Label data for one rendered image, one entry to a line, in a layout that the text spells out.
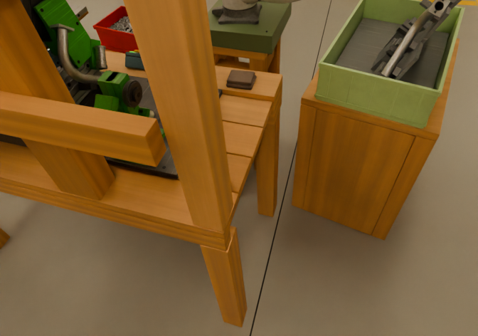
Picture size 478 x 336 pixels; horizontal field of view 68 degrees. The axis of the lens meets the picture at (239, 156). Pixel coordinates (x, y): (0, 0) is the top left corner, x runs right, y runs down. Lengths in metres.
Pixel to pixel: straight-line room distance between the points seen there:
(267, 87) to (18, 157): 0.89
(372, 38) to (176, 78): 1.28
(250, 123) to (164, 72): 0.66
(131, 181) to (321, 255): 1.13
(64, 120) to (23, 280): 1.55
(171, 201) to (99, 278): 1.06
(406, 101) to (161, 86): 0.95
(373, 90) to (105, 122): 0.95
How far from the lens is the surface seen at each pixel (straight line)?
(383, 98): 1.38
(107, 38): 1.88
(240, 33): 1.60
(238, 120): 1.23
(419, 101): 1.36
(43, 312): 2.09
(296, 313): 1.81
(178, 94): 0.62
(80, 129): 0.76
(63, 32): 1.25
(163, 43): 0.57
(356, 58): 1.61
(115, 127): 0.70
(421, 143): 1.47
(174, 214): 1.02
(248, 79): 1.33
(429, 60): 1.68
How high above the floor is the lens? 1.72
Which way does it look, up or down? 49 degrees down
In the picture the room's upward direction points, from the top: 5 degrees counter-clockwise
